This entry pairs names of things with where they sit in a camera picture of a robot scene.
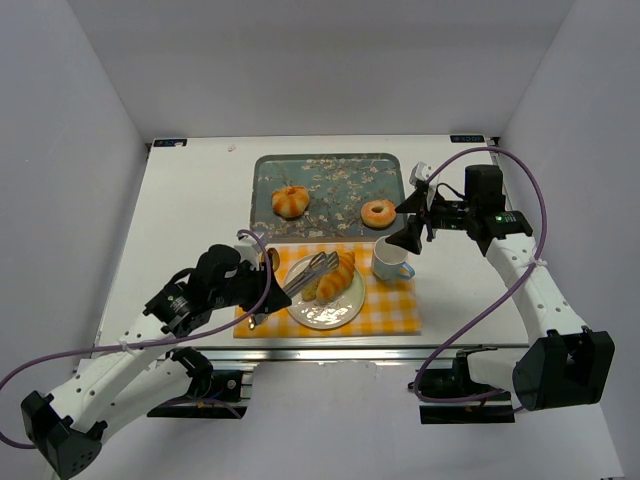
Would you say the yellow checkered placemat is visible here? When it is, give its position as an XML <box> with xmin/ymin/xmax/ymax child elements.
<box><xmin>233</xmin><ymin>243</ymin><xmax>422</xmax><ymax>339</ymax></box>

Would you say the right blue corner label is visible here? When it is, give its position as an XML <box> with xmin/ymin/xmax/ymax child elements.
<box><xmin>449</xmin><ymin>134</ymin><xmax>485</xmax><ymax>144</ymax></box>

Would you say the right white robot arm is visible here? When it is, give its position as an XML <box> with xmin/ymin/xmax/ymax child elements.
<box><xmin>387</xmin><ymin>163</ymin><xmax>615</xmax><ymax>411</ymax></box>

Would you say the white and blue mug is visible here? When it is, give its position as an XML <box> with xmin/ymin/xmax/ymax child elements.
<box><xmin>371</xmin><ymin>236</ymin><xmax>415</xmax><ymax>282</ymax></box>

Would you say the blue corner label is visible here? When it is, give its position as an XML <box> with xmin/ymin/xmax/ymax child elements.
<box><xmin>449</xmin><ymin>134</ymin><xmax>485</xmax><ymax>144</ymax></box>
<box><xmin>152</xmin><ymin>138</ymin><xmax>187</xmax><ymax>148</ymax></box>

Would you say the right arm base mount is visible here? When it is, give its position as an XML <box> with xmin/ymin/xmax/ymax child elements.
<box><xmin>407</xmin><ymin>347</ymin><xmax>516</xmax><ymax>425</ymax></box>

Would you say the golden croissant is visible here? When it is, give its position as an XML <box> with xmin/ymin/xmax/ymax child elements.
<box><xmin>316</xmin><ymin>251</ymin><xmax>355</xmax><ymax>303</ymax></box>

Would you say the glazed ring donut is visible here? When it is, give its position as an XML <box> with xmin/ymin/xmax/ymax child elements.
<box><xmin>360</xmin><ymin>199</ymin><xmax>396</xmax><ymax>229</ymax></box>

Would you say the gold spoon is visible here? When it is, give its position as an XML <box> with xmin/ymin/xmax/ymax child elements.
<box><xmin>267</xmin><ymin>247</ymin><xmax>281</xmax><ymax>272</ymax></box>

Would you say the round striped bun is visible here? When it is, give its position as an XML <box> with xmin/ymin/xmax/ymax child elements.
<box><xmin>271</xmin><ymin>186</ymin><xmax>310</xmax><ymax>219</ymax></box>

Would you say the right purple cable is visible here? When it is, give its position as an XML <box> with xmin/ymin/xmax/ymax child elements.
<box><xmin>413</xmin><ymin>147</ymin><xmax>547</xmax><ymax>415</ymax></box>

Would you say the left blue corner label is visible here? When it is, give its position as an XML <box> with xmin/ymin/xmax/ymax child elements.
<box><xmin>152</xmin><ymin>138</ymin><xmax>187</xmax><ymax>148</ymax></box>

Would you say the white round plate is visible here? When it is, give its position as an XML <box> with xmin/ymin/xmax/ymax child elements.
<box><xmin>287</xmin><ymin>258</ymin><xmax>366</xmax><ymax>330</ymax></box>

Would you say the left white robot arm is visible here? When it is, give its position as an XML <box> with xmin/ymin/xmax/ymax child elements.
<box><xmin>21</xmin><ymin>242</ymin><xmax>339</xmax><ymax>479</ymax></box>

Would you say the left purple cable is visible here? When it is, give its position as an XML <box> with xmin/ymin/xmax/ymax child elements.
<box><xmin>0</xmin><ymin>229</ymin><xmax>276</xmax><ymax>449</ymax></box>

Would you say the purple cable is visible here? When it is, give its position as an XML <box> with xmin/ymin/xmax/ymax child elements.
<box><xmin>413</xmin><ymin>147</ymin><xmax>547</xmax><ymax>415</ymax></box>
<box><xmin>0</xmin><ymin>229</ymin><xmax>276</xmax><ymax>449</ymax></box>

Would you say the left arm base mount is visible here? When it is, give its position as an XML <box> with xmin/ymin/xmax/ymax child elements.
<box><xmin>147</xmin><ymin>347</ymin><xmax>253</xmax><ymax>419</ymax></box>

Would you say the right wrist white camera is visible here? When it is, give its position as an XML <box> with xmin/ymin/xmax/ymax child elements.
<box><xmin>409</xmin><ymin>162</ymin><xmax>432</xmax><ymax>187</ymax></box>

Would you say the floral blue serving tray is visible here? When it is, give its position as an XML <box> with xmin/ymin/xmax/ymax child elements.
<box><xmin>249</xmin><ymin>153</ymin><xmax>406</xmax><ymax>243</ymax></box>

